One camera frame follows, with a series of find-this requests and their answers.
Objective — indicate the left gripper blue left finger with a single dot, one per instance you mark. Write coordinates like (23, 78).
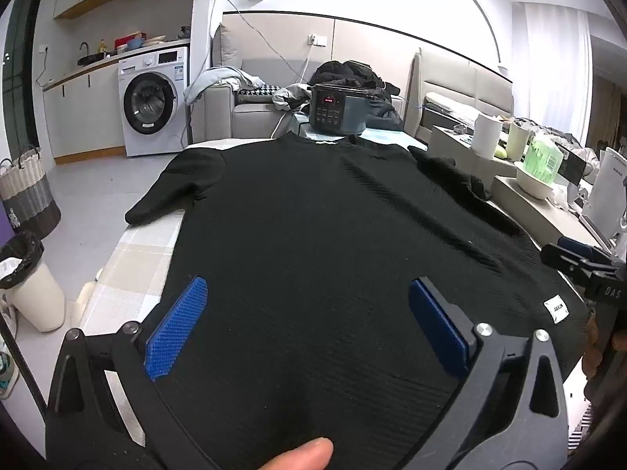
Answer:
(171, 334)

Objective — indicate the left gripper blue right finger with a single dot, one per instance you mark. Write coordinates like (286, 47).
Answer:
(447, 328)

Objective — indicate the black knit sweater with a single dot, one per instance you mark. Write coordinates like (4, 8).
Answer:
(342, 356)

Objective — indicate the black clothes pile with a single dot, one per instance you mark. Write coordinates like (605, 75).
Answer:
(353, 74)

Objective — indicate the person's right hand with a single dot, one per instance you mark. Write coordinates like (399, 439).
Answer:
(592, 356)

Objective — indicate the person's left hand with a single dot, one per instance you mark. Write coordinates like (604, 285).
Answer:
(314, 455)

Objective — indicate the plaid bed sheet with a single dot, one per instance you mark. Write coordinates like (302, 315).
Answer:
(132, 273)

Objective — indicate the white bowl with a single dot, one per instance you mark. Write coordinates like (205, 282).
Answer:
(530, 184)

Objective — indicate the white trash bin black bag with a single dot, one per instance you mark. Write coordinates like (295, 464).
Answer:
(28, 284)

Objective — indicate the green wipes pack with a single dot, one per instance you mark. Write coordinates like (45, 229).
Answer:
(543, 159)

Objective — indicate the white cup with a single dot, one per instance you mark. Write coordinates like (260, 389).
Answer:
(517, 140)

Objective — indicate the white paper roll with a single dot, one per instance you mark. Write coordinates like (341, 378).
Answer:
(486, 135)

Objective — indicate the woven laundry basket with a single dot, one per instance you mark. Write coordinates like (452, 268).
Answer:
(26, 195)

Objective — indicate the white washing machine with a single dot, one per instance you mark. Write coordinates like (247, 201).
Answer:
(154, 115)

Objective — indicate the grey sofa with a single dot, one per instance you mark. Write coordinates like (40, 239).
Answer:
(232, 96)

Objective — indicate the light blue garment on sofa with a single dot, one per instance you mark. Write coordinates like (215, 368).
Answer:
(232, 77)

